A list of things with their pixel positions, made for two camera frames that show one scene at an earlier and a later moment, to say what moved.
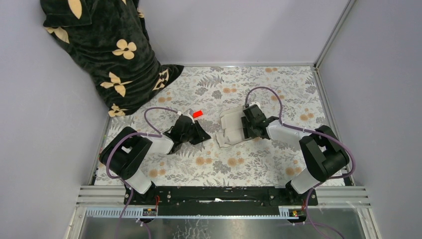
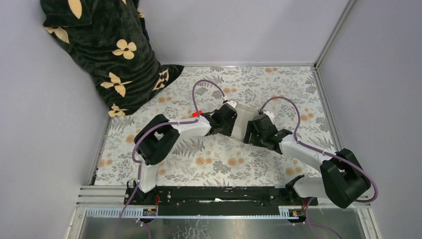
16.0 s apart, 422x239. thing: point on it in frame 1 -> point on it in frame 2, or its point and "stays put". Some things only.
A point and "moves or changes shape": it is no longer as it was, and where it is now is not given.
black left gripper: (201, 135) -> (226, 131)
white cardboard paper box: (233, 130) moves or changes shape
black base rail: (221, 196) stays put
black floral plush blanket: (108, 42) stays put
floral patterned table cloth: (291, 93) stays put
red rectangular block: (197, 113) stays put
